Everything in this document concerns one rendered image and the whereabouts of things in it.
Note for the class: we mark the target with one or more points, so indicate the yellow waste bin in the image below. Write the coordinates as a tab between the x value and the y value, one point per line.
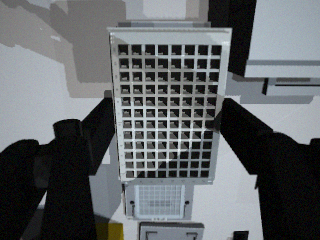
109	231

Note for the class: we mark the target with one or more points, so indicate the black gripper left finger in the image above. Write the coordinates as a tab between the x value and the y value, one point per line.
62	168

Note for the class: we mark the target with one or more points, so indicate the grey push-button box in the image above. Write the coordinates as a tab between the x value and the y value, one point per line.
240	235

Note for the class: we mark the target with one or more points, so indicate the pale grey multiwell plate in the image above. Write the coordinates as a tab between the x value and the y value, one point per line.
159	201

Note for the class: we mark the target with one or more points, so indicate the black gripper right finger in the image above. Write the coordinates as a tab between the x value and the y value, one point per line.
289	196

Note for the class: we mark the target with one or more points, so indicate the white well plate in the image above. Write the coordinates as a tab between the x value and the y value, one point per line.
170	137

